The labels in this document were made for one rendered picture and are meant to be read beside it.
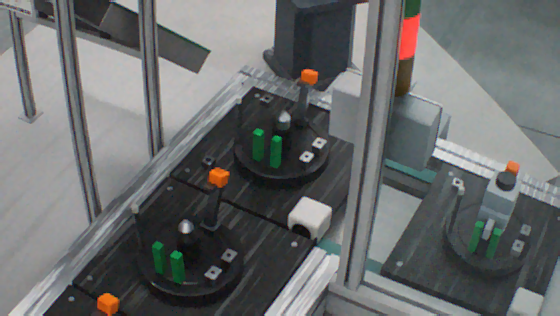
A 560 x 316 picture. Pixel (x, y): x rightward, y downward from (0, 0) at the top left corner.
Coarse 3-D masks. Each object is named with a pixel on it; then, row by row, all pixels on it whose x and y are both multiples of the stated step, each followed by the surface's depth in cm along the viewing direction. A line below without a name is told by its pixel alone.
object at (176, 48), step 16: (80, 0) 115; (96, 0) 118; (80, 16) 107; (96, 16) 120; (112, 16) 106; (128, 16) 108; (112, 32) 107; (128, 32) 110; (160, 32) 116; (160, 48) 118; (176, 48) 121; (192, 48) 125; (192, 64) 127
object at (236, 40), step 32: (128, 0) 172; (160, 0) 171; (192, 0) 171; (224, 0) 171; (256, 0) 172; (192, 32) 162; (224, 32) 162; (256, 32) 162; (224, 64) 153; (256, 64) 153
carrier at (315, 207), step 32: (256, 96) 128; (224, 128) 122; (256, 128) 120; (288, 128) 114; (320, 128) 120; (192, 160) 117; (224, 160) 117; (256, 160) 114; (288, 160) 115; (320, 160) 115; (352, 160) 118; (224, 192) 112; (256, 192) 113; (288, 192) 113; (320, 192) 113; (288, 224) 108; (320, 224) 106
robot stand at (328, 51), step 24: (288, 0) 135; (312, 0) 134; (336, 0) 135; (360, 0) 137; (288, 24) 141; (312, 24) 137; (336, 24) 139; (288, 48) 144; (312, 48) 141; (336, 48) 143; (288, 72) 147; (336, 72) 147
